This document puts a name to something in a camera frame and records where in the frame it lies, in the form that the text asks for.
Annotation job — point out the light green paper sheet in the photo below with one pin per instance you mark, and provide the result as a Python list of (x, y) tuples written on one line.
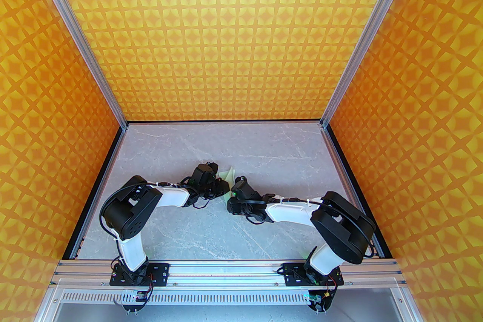
[(229, 174)]

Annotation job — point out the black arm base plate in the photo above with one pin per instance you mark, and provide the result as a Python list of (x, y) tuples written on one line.
[(291, 275), (161, 271)]

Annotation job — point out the aluminium corner post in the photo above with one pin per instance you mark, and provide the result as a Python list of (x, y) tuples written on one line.
[(75, 30), (371, 30)]

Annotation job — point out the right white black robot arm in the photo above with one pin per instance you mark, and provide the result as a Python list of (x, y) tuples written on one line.
[(343, 233)]

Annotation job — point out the thin black edge strip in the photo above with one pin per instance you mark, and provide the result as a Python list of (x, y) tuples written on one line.
[(226, 122)]

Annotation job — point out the table side rail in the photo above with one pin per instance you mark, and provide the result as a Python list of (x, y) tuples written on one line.
[(342, 165), (108, 165)]

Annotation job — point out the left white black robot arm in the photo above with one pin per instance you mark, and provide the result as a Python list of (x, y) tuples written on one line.
[(128, 214)]

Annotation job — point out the grooved aluminium mounting rail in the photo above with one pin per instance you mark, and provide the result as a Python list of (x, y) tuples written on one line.
[(226, 269)]

